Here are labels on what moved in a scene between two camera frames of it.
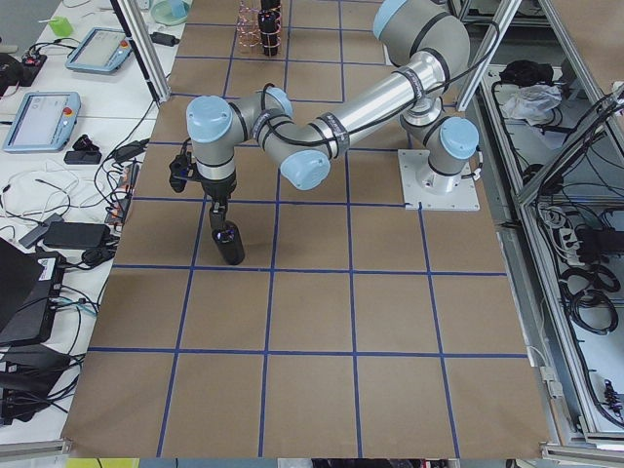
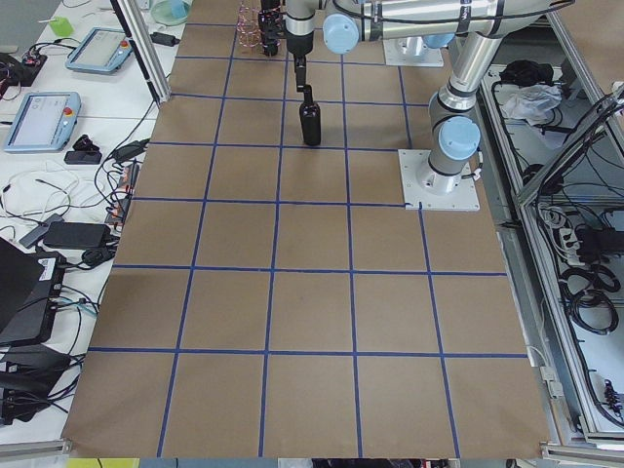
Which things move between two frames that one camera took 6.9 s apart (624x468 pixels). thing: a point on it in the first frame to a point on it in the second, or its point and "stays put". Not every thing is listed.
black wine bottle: x=227 y=237 to x=310 y=118
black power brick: x=76 y=235 stays put
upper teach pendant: x=102 y=50 stays put
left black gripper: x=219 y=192 to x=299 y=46
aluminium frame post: x=143 y=46 stays put
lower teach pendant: x=44 y=121 stays put
